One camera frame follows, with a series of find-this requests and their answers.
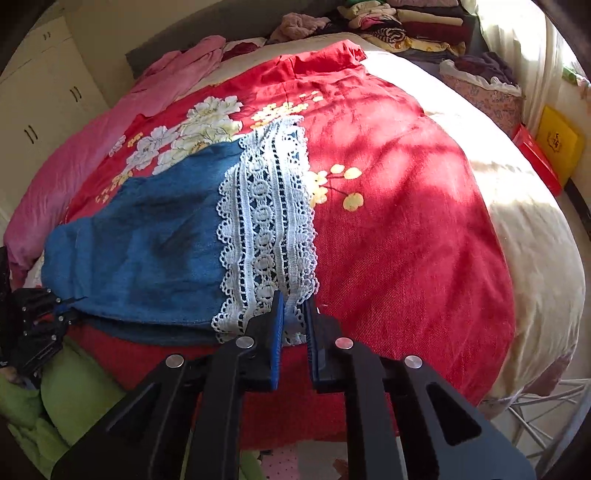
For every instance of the cream bed sheet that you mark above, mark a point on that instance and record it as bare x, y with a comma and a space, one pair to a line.
521, 217

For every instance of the pink dotted cloth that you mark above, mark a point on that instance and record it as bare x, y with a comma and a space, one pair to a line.
281, 461

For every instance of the cream curtain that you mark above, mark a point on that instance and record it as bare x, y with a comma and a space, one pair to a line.
531, 41

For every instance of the dark purple clothes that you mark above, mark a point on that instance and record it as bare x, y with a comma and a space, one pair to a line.
489, 67

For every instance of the pink fluffy garment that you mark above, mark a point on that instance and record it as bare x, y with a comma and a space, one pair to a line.
295, 25

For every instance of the person's green clothing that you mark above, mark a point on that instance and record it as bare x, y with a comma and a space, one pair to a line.
78, 392

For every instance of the pink quilt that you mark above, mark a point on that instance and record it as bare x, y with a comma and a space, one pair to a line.
69, 152

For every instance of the red box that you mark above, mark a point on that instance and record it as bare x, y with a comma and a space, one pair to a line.
538, 157

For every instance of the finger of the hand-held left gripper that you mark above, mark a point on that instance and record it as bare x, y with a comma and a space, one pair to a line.
39, 302
46, 341

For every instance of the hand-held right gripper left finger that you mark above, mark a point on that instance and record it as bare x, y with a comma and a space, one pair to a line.
277, 344

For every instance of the grey quilted headboard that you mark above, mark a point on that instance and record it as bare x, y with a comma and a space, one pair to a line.
152, 57

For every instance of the yellow box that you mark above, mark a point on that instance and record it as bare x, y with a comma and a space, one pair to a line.
558, 138

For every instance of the dark red pillow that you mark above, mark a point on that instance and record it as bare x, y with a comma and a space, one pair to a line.
244, 46

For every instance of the red floral blanket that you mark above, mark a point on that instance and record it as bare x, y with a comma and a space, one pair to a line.
406, 230

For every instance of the small green object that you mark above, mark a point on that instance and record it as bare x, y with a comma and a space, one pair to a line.
572, 76

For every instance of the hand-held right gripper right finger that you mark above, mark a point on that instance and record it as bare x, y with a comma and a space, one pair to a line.
315, 353

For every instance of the blue denim pants with lace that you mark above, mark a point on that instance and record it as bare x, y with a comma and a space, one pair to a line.
161, 240

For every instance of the stack of folded clothes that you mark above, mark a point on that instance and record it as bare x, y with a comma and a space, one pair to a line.
415, 23

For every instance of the white wardrobe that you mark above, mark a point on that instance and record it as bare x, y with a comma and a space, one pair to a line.
41, 92

